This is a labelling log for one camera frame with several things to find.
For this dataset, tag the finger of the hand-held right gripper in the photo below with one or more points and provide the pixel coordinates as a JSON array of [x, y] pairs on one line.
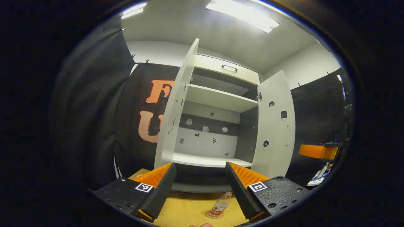
[[315, 151]]

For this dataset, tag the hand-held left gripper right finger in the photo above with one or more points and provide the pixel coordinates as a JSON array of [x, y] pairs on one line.
[[241, 192]]

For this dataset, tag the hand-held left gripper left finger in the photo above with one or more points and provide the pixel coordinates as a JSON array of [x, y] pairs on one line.
[[159, 192]]

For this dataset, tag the clear bottle with red label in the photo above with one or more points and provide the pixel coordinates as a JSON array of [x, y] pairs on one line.
[[221, 205]]

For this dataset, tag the white side table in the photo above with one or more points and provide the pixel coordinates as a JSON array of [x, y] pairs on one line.
[[317, 181]]

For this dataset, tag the round brown coaster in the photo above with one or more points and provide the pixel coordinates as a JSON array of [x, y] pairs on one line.
[[209, 215]]

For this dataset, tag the white cabinet shelf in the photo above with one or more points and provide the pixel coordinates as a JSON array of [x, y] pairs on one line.
[[217, 98], [205, 160]]

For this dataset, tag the white cabinet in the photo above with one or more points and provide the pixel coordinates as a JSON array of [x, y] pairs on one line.
[[214, 142]]

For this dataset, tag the white cabinet drawer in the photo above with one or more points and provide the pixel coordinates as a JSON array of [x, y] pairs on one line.
[[214, 67]]

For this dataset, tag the ceiling light panel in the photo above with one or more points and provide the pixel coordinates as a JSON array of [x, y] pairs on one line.
[[243, 15], [134, 11]]

